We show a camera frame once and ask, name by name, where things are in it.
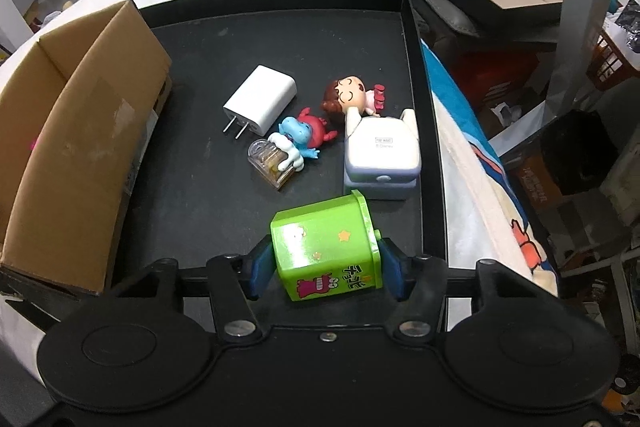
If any girl figurine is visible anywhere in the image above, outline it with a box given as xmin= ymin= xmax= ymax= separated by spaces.
xmin=320 ymin=77 xmax=388 ymax=128

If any white plug charger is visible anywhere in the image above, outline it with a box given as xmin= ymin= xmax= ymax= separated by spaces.
xmin=222 ymin=65 xmax=297 ymax=142

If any black plastic bag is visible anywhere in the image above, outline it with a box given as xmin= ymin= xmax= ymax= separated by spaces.
xmin=540 ymin=109 xmax=621 ymax=196

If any orange plastic basket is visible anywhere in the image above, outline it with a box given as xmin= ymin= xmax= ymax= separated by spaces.
xmin=595 ymin=27 xmax=640 ymax=88

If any blue and red dragon figurine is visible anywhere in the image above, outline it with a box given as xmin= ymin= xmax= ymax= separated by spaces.
xmin=247 ymin=107 xmax=341 ymax=192

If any black tray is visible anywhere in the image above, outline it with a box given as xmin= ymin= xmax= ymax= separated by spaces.
xmin=0 ymin=0 xmax=449 ymax=323

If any grey metal post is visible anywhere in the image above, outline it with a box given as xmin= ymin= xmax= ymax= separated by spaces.
xmin=552 ymin=0 xmax=640 ymax=120

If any grey cushion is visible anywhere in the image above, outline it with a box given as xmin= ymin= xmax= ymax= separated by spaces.
xmin=415 ymin=0 xmax=481 ymax=38

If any red box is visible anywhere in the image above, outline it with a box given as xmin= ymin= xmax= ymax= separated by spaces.
xmin=450 ymin=49 xmax=541 ymax=108

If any green toy box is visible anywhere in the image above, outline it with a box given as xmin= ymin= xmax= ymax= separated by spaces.
xmin=270 ymin=189 xmax=385 ymax=304

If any brown cardboard box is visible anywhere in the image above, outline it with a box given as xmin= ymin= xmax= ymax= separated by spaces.
xmin=0 ymin=0 xmax=173 ymax=298

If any white and lavender toy box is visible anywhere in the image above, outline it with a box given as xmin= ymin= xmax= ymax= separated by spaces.
xmin=343 ymin=108 xmax=423 ymax=202

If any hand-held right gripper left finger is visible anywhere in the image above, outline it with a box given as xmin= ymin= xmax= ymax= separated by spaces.
xmin=107 ymin=241 xmax=277 ymax=341

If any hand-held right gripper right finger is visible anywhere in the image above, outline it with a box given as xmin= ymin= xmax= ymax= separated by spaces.
xmin=381 ymin=239 xmax=551 ymax=341

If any orange printed carton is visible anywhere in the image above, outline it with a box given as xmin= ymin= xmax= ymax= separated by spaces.
xmin=505 ymin=152 xmax=566 ymax=210

